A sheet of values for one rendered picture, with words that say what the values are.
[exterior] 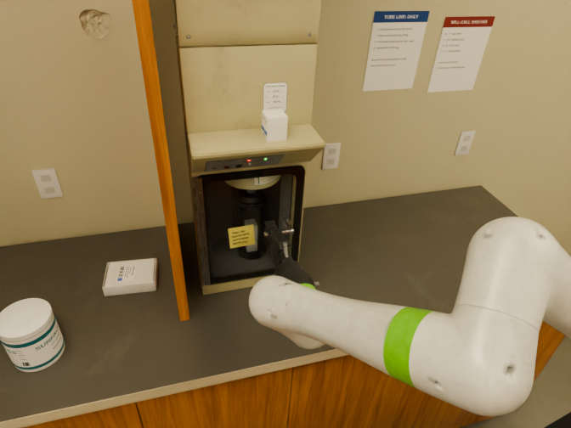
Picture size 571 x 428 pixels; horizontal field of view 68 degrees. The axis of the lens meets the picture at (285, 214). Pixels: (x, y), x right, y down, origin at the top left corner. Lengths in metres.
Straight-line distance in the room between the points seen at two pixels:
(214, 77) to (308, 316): 0.58
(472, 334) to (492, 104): 1.53
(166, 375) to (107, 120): 0.83
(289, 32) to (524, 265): 0.70
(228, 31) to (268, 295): 0.57
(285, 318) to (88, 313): 0.78
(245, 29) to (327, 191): 0.98
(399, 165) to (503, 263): 1.32
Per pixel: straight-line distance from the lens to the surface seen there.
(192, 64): 1.03
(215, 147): 1.01
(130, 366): 1.30
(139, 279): 1.46
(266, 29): 1.04
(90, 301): 1.49
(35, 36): 1.49
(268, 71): 1.07
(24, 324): 1.28
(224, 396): 1.39
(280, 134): 1.04
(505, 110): 2.12
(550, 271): 0.68
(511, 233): 0.67
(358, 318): 0.71
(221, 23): 1.02
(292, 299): 0.82
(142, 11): 0.91
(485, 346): 0.62
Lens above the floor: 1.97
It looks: 36 degrees down
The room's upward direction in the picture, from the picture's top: 3 degrees clockwise
